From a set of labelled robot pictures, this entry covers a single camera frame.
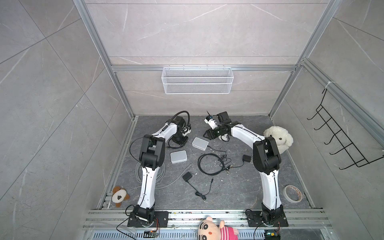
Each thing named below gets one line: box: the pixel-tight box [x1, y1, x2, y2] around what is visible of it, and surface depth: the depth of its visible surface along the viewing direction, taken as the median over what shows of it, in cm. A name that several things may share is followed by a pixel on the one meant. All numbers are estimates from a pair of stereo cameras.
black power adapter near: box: [182, 171, 214, 201], surface depth 87 cm
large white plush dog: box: [263, 125, 294, 155], surface depth 87 cm
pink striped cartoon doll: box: [197, 216, 239, 240], surface depth 66 cm
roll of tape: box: [283, 185, 303, 204], surface depth 83 cm
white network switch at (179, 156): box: [170, 150, 188, 164], surface depth 97 cm
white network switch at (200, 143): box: [192, 137, 209, 151], surface depth 103 cm
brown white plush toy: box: [111, 186, 130, 208], surface depth 81 cm
